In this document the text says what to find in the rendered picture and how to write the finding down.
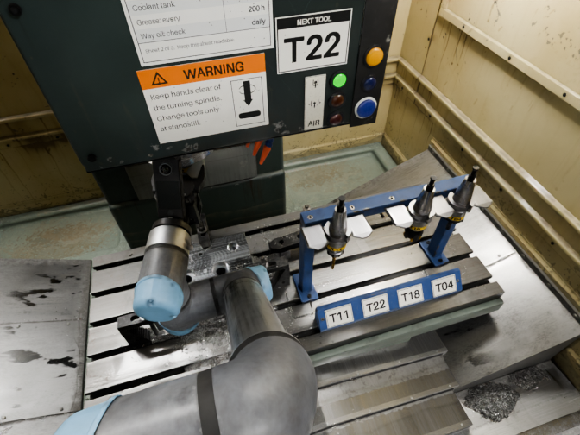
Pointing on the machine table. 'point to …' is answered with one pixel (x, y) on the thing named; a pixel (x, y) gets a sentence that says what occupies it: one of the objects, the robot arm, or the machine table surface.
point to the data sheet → (198, 28)
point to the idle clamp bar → (285, 244)
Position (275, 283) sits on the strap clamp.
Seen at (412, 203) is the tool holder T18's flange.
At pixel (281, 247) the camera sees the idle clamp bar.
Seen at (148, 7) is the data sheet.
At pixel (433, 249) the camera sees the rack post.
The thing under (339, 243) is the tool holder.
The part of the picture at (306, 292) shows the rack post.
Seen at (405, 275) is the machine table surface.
